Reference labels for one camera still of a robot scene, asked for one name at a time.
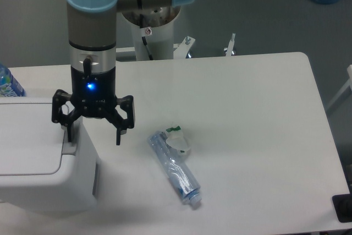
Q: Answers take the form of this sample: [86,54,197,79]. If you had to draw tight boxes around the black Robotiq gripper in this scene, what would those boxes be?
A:
[52,67,135,145]

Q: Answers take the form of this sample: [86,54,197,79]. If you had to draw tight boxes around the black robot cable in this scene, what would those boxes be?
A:
[139,13,154,61]

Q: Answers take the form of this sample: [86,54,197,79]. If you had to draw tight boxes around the blue-label water bottle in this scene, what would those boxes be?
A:
[1,64,26,97]

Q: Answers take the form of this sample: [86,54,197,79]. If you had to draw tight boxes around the crushed clear plastic bottle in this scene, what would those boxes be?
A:
[147,130,202,210]

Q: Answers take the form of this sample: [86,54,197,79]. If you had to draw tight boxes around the white mounting frame with bolts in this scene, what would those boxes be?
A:
[115,36,196,62]

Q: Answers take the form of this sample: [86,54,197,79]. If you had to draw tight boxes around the black device at table edge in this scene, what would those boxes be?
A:
[332,194,351,223]

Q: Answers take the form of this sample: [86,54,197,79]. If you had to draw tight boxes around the metal clamp bolt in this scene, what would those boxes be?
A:
[223,33,237,57]

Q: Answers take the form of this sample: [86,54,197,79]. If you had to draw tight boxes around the white furniture leg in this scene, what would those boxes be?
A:
[326,65,351,116]

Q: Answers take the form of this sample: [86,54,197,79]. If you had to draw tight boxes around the crumpled white paper wrapper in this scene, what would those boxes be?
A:
[164,122,191,156]

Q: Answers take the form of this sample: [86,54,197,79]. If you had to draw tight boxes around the white push-lid trash can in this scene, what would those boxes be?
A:
[1,97,101,211]

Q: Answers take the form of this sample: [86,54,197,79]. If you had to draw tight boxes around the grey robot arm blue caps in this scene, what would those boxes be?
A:
[52,0,195,141]

